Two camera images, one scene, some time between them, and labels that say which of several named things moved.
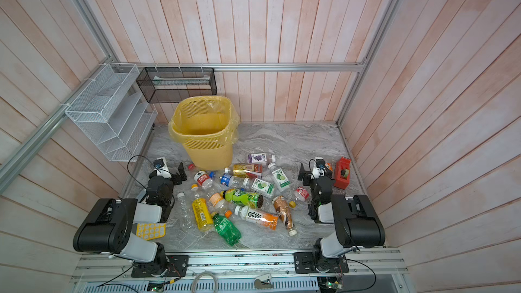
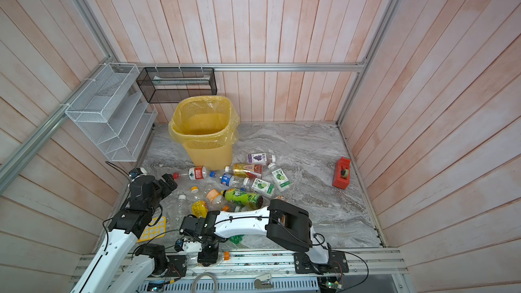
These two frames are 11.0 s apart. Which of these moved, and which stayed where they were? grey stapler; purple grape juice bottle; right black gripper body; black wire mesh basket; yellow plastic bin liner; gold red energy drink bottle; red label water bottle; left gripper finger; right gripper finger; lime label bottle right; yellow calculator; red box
Moved: right gripper finger; red label water bottle; right black gripper body; left gripper finger
Stayed: grey stapler; purple grape juice bottle; red box; lime label bottle right; gold red energy drink bottle; black wire mesh basket; yellow calculator; yellow plastic bin liner
